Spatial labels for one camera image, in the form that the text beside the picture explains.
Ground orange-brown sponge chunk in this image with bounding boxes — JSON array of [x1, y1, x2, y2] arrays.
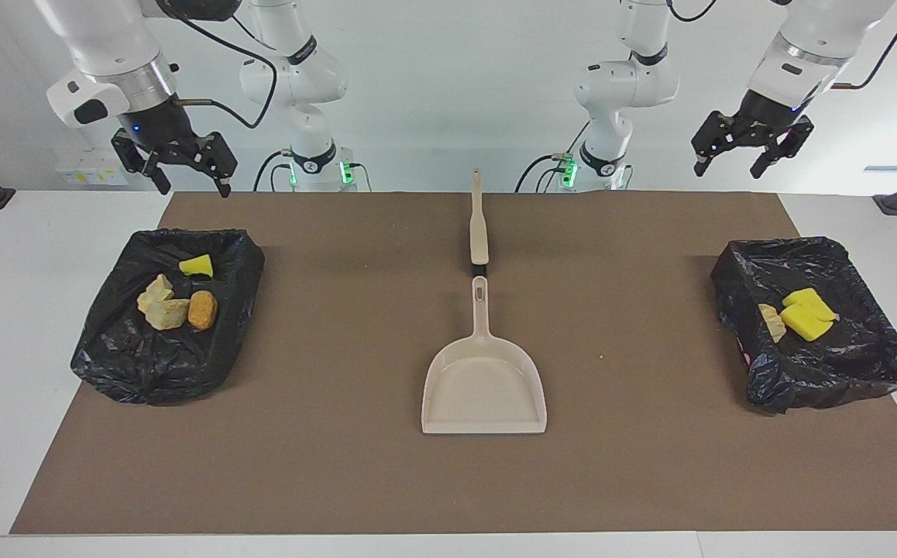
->
[[188, 290, 218, 331]]

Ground beige hand brush black bristles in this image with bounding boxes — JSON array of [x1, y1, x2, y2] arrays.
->
[[469, 168, 492, 278]]

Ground large brown table mat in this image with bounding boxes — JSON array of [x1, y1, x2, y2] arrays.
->
[[11, 191, 897, 536]]

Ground beige plastic dustpan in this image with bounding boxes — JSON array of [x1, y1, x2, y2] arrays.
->
[[421, 277, 548, 435]]

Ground black power cable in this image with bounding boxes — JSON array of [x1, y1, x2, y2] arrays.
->
[[516, 120, 581, 192], [253, 150, 294, 192]]

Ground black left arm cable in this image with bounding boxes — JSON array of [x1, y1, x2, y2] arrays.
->
[[664, 0, 897, 91]]

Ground pale yellow foam chunk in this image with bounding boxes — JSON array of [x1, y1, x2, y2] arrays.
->
[[145, 297, 191, 331], [137, 273, 174, 315]]

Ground black plastic trash bag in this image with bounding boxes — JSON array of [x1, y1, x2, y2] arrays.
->
[[70, 228, 266, 406], [710, 236, 897, 415]]

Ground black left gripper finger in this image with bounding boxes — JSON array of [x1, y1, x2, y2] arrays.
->
[[749, 115, 816, 181], [690, 111, 737, 178]]

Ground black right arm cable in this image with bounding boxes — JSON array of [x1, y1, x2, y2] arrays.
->
[[156, 0, 280, 130]]

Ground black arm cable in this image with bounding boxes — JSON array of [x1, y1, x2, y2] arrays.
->
[[156, 0, 280, 130], [664, 0, 897, 91]]

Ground small rounded yellow foam chunk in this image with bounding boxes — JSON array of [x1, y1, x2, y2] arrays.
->
[[758, 303, 788, 344]]

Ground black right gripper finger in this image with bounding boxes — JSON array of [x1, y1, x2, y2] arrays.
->
[[182, 130, 239, 199], [111, 129, 173, 197]]

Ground notched green yellow sponge piece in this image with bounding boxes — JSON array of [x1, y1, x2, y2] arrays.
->
[[782, 288, 840, 323]]

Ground white wall box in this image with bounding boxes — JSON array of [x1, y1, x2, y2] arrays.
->
[[55, 147, 129, 187]]

